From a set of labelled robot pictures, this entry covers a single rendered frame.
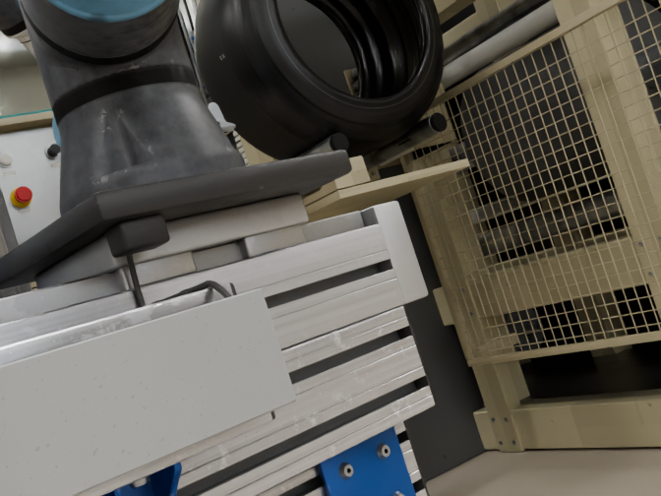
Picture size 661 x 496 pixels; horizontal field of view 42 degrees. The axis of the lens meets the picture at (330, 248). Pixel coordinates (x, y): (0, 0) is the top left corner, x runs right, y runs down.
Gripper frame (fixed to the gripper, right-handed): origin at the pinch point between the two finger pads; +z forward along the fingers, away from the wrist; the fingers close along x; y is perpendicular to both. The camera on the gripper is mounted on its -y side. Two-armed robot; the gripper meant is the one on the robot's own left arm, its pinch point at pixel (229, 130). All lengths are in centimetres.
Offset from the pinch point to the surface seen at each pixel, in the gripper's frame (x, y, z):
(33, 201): 62, 3, -26
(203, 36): 6.6, 23.4, 1.6
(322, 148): -7.5, -7.2, 16.6
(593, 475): -4, -91, 76
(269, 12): -11.7, 20.8, 8.0
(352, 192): -11.3, -18.0, 19.1
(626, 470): -11, -91, 79
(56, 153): 60, 15, -19
